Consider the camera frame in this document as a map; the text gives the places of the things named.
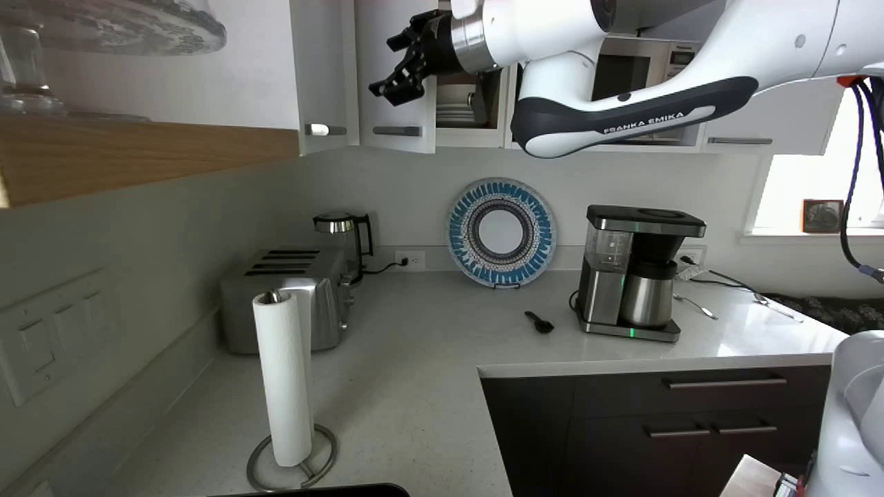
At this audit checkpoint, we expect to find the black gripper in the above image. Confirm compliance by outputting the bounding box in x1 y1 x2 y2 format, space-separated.
368 5 461 108

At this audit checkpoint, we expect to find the white cabinet door round knob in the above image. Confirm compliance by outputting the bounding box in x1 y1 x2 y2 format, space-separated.
291 0 363 161

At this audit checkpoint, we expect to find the dark brown lower cabinet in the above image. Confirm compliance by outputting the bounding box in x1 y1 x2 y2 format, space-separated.
480 365 838 497

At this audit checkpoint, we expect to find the stack of white plates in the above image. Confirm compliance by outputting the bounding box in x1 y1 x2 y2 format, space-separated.
433 68 493 130

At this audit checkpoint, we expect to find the blue patterned decorative plate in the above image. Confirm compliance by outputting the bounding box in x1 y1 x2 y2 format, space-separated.
446 176 560 292

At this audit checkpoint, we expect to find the black microwave oven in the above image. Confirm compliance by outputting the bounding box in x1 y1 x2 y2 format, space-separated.
591 39 703 148

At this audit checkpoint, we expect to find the glass cake stand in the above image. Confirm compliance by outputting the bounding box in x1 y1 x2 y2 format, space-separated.
0 0 230 121

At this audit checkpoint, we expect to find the black coffee scoop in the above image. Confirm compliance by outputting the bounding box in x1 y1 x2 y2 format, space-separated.
522 310 558 337

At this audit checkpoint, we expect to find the silver four-slot toaster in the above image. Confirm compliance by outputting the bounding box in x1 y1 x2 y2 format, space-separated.
219 245 356 359

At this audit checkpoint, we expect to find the black silver coffee maker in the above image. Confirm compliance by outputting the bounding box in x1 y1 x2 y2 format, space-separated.
576 202 711 347

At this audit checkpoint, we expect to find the white paper towel roll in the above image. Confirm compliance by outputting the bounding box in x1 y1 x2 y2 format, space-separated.
251 286 321 468

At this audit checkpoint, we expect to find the dark sink basin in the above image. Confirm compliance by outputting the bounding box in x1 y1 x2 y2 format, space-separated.
763 290 875 337

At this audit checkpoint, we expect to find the silver box corner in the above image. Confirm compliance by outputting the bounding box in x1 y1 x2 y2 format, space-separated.
719 452 805 497

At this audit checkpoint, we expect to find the white wall outlet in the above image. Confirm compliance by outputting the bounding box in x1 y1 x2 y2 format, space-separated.
676 241 711 270
392 245 428 272

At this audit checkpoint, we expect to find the black kettle power cord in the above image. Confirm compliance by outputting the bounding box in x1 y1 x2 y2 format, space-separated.
360 257 411 278

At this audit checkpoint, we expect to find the wooden wall shelf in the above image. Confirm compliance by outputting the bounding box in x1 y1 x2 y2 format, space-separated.
0 114 305 213

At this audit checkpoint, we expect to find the white light switch plate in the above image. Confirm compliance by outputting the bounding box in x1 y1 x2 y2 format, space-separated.
0 264 121 409

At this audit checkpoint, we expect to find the small dark picture frame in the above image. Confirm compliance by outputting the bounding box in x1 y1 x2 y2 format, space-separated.
801 195 848 234

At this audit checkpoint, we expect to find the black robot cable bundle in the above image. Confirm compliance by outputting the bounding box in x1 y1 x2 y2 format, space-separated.
834 75 884 285

